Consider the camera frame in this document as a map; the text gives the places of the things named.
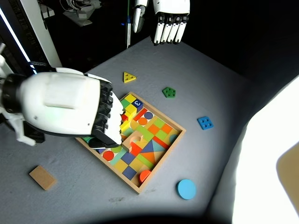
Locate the yellow triangle peg block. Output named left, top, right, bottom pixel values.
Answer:
left=123, top=71, right=137, bottom=84

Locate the plain wooden rectangular block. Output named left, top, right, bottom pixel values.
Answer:
left=28, top=165, right=58, bottom=191

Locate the wooden block tray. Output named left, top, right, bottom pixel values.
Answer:
left=74, top=91, right=187, bottom=195

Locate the green pentagon peg block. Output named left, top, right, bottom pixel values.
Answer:
left=162, top=86, right=177, bottom=98

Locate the blue square peg block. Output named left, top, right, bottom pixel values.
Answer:
left=197, top=116, right=214, bottom=130

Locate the white machine part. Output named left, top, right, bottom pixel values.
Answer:
left=59, top=0, right=103, bottom=28

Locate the green and white rod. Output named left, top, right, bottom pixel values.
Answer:
left=126, top=0, right=132, bottom=49

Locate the grey table cloth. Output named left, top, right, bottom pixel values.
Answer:
left=0, top=35, right=255, bottom=224

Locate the blue round disc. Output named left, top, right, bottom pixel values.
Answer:
left=176, top=179, right=197, bottom=201

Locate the beige board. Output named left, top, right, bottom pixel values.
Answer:
left=276, top=141, right=299, bottom=212

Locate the white frame post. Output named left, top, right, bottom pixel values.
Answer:
left=20, top=0, right=63, bottom=69

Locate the black post with light strip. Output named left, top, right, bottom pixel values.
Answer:
left=0, top=0, right=39, bottom=75

